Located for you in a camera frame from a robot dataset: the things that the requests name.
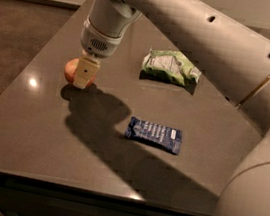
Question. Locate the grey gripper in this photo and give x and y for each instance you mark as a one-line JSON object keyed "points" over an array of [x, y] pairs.
{"points": [[99, 43]]}

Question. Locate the red apple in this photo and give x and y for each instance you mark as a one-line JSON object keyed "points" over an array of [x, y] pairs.
{"points": [[70, 70]]}

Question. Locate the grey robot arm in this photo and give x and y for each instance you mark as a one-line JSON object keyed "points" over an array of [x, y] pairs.
{"points": [[235, 61]]}

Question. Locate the green chip bag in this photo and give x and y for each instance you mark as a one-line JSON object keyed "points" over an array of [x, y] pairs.
{"points": [[171, 67]]}

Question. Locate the dark blue snack bar wrapper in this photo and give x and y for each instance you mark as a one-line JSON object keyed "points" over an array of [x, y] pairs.
{"points": [[162, 137]]}

